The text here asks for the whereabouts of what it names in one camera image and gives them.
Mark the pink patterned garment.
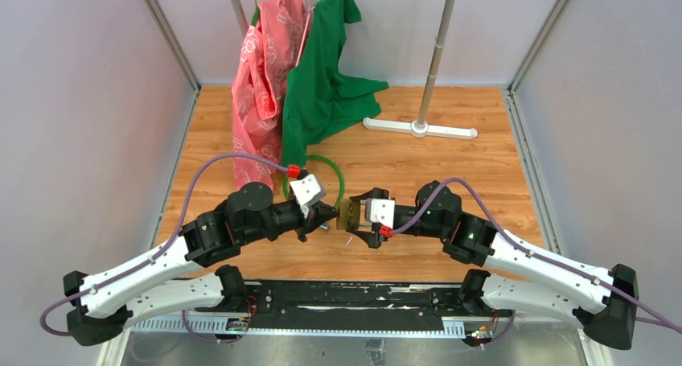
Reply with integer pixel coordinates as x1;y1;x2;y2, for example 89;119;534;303
231;0;308;163

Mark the white clothes rack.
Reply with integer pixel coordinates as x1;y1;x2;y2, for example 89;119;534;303
230;0;478;140

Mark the brass padlock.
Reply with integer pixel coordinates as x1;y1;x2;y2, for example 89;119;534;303
336;199;372;231

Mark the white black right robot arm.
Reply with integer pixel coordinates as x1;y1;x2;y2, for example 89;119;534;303
337;181;639;350

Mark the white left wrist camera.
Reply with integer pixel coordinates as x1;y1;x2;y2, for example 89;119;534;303
289;174;326;218

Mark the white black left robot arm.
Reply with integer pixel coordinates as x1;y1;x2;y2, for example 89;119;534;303
63;183;338;346

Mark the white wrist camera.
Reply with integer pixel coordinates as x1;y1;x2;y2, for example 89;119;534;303
364;199;384;225
289;174;326;218

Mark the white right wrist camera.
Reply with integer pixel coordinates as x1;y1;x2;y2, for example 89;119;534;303
364;199;384;225

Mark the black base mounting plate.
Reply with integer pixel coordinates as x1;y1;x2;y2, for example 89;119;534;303
194;279;514;333

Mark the aluminium frame rail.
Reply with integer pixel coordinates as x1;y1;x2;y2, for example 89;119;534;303
96;278;614;366

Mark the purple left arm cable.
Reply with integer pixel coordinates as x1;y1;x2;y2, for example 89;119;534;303
39;151;302;337

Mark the green t-shirt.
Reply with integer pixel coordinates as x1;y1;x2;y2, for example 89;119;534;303
281;0;388;166

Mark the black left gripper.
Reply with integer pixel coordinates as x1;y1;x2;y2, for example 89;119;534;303
244;199;339;244

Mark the green cable lock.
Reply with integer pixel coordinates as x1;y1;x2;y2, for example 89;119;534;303
285;154;347;207

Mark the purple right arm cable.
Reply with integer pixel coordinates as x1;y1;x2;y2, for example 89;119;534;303
379;177;682;335

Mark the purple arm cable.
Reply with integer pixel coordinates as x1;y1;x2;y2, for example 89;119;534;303
39;151;302;337
379;177;682;335

